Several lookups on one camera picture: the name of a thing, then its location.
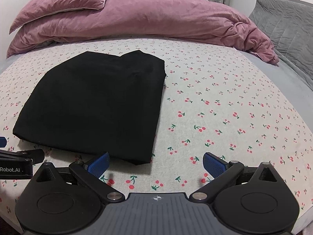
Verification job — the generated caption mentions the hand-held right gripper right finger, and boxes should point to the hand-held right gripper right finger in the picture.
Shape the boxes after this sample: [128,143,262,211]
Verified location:
[186,152,281,204]

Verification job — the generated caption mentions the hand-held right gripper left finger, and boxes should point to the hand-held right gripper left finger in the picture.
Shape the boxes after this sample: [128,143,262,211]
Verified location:
[32,151,124,204]

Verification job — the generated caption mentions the black pants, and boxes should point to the black pants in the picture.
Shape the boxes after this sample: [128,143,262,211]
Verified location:
[12,50,168,166]

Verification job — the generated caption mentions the cherry print cloth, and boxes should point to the cherry print cloth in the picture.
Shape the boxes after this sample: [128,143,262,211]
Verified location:
[0,38,313,226]

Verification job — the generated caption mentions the grey bed sheet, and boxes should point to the grey bed sheet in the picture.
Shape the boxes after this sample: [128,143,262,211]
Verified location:
[0,50,313,235]

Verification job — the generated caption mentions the pink velvet pillow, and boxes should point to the pink velvet pillow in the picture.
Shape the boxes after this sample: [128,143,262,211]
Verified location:
[9,0,114,35]

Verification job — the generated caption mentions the pink velvet duvet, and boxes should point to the pink velvet duvet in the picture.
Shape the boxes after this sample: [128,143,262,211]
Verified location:
[6,0,281,65]

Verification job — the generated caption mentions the grey quilted pillow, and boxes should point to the grey quilted pillow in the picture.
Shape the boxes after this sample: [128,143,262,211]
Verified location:
[248,0,313,90]

